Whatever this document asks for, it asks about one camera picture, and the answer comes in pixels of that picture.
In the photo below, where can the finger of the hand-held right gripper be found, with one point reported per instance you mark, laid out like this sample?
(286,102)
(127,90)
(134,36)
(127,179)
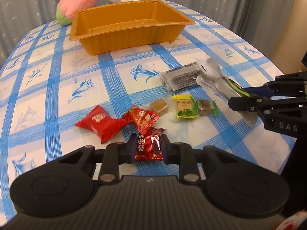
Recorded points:
(259,91)
(244,103)

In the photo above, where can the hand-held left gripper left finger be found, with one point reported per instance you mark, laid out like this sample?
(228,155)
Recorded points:
(133,148)

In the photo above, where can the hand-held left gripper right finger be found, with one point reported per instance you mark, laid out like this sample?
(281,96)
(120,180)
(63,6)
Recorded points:
(164,148)

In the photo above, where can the dark red foil candy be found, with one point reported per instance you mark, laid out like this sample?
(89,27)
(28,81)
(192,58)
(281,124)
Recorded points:
(148,146)

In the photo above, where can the patterned red candy packet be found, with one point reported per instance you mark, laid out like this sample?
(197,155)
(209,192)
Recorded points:
(141,118)

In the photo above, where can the silver snack packet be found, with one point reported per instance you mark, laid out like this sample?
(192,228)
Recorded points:
(215,76)

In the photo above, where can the brown candy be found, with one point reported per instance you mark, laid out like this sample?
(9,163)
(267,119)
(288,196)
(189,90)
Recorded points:
(158,106)
(205,105)

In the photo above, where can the plain red candy packet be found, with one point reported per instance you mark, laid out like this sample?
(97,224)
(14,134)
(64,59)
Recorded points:
(100,122)

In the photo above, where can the yellow green candy packet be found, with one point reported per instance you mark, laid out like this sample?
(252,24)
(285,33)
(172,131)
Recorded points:
(183,106)

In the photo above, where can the black and white snack packet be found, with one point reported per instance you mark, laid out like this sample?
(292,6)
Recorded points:
(182,76)

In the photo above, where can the gold plastic tray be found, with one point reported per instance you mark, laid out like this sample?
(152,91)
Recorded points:
(124,38)

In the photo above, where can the red and white cloth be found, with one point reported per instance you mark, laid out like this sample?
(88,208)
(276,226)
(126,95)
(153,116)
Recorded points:
(295,221)

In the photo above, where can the blue checked tablecloth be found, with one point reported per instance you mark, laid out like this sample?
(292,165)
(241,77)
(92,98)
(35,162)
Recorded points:
(48,76)

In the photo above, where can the pink peach plush toy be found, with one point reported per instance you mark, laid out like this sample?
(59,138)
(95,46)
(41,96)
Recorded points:
(76,0)

